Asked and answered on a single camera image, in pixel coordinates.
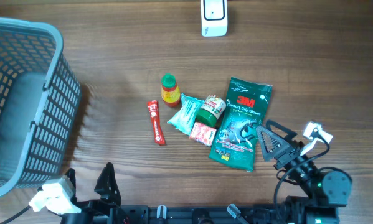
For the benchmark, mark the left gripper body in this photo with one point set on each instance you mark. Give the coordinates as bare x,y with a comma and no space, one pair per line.
94,207

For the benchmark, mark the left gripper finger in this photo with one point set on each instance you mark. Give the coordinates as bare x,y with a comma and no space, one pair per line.
107,186
71,179

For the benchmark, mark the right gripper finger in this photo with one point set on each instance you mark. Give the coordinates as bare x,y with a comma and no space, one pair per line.
271,143
289,133

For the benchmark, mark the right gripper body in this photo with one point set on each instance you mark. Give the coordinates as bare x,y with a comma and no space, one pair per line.
294,154

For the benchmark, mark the green 3M gloves packet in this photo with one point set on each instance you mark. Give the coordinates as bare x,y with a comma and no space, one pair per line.
236,138

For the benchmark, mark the green lid jar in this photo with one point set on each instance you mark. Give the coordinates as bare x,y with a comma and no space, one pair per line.
211,110

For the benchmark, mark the red sachet stick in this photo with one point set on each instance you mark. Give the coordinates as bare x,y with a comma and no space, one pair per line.
154,115

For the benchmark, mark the red tissue packet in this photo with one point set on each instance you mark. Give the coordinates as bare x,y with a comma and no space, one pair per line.
203,134

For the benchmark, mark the teal tissue packet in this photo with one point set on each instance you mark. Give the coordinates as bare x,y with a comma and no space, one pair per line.
184,119

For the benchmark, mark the green cap sauce bottle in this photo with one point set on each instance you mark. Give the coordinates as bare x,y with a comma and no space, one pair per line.
170,92

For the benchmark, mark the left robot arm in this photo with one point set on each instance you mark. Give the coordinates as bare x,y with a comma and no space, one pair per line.
117,215

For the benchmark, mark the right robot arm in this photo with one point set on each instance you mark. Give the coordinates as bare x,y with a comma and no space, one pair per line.
304,193

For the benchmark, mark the white barcode scanner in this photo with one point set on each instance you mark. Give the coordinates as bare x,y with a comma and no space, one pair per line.
214,18

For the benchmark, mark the grey plastic mesh basket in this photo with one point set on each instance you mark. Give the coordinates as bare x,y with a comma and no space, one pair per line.
39,99

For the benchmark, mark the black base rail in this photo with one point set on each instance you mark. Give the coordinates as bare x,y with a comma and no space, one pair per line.
205,214

